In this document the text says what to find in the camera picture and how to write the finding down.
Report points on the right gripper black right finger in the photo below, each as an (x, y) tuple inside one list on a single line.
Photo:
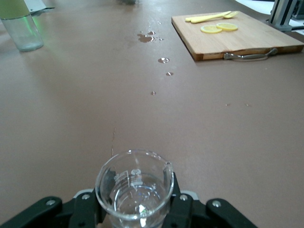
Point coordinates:
[(209, 216)]

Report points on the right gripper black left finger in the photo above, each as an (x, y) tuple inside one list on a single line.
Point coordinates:
[(59, 216)]

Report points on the clear glass measuring cup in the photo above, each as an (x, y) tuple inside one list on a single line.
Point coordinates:
[(135, 202)]

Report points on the brown table cover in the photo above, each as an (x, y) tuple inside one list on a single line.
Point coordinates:
[(71, 118)]

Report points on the small liquid droplet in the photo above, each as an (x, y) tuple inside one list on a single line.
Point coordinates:
[(163, 60)]

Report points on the glass bottle with green sleeve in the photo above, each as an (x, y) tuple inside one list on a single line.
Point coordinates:
[(21, 35)]

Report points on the lemon slice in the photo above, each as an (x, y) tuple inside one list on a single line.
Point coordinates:
[(209, 29), (229, 26)]

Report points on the yellow plastic fork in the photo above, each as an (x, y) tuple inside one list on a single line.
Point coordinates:
[(202, 21)]

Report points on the yellow plastic knife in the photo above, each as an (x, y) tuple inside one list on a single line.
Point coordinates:
[(206, 15)]

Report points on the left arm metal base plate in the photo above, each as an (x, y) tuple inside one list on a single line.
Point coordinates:
[(38, 4)]

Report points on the camera stand post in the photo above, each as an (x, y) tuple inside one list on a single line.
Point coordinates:
[(285, 14)]

